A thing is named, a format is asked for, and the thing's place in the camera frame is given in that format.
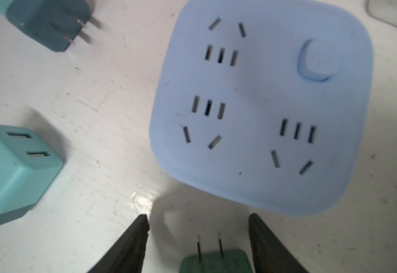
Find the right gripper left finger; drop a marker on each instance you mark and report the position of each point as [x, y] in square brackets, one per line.
[128, 253]

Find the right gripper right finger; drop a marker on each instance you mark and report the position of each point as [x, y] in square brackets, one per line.
[269, 254]

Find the green charger plug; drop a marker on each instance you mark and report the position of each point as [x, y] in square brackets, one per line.
[221, 261]

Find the light teal charger plug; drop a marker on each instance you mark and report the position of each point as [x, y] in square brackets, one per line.
[27, 168]

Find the blue square socket cube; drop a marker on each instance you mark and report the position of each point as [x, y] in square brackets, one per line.
[264, 102]

